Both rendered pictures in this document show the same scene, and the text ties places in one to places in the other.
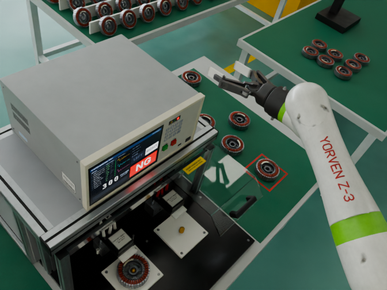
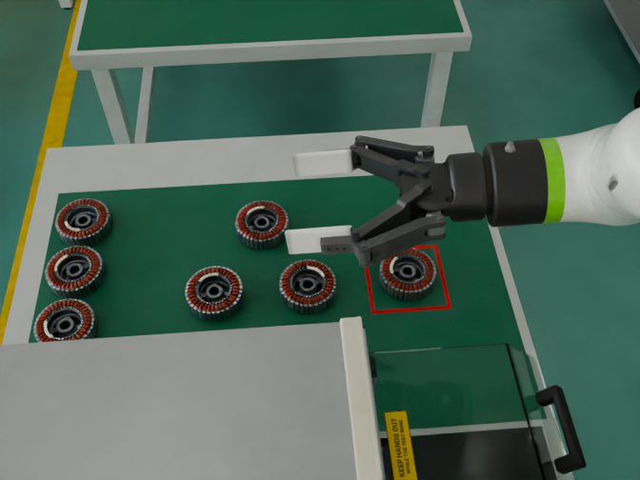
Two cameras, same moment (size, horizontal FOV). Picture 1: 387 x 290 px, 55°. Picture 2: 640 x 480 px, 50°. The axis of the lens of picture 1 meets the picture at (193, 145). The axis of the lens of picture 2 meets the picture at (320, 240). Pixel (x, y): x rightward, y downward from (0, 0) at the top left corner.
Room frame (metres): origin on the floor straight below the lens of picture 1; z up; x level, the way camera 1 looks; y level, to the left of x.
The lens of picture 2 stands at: (0.61, 0.25, 1.91)
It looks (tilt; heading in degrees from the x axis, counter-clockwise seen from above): 52 degrees down; 324
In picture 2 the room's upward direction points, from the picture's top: straight up
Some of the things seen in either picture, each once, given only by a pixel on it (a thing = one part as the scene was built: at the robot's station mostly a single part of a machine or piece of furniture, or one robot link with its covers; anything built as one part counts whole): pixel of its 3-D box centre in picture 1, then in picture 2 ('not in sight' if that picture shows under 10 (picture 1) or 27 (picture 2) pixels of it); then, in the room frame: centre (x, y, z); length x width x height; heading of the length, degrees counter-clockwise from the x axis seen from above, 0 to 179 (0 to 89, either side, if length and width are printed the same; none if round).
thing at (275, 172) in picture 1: (266, 170); (407, 272); (1.16, -0.36, 0.77); 0.11 x 0.11 x 0.04
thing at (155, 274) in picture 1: (132, 273); not in sight; (0.51, 0.08, 0.78); 0.15 x 0.15 x 0.01; 59
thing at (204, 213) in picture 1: (155, 251); not in sight; (0.62, 0.03, 0.76); 0.64 x 0.47 x 0.02; 149
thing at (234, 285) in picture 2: (204, 123); (214, 292); (1.34, -0.02, 0.77); 0.11 x 0.11 x 0.04
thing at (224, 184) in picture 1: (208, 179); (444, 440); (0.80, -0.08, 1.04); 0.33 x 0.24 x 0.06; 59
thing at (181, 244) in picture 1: (181, 232); not in sight; (0.72, -0.05, 0.78); 0.15 x 0.15 x 0.01; 59
